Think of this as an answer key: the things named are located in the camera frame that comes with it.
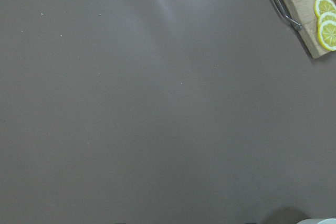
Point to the lemon slice front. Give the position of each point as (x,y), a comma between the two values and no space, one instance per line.
(326,35)

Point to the lemon slice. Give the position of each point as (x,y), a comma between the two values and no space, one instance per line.
(324,6)
(326,35)

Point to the lemon slice middle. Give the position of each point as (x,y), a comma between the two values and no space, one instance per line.
(324,6)

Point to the white bowl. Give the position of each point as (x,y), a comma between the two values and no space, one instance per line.
(318,221)

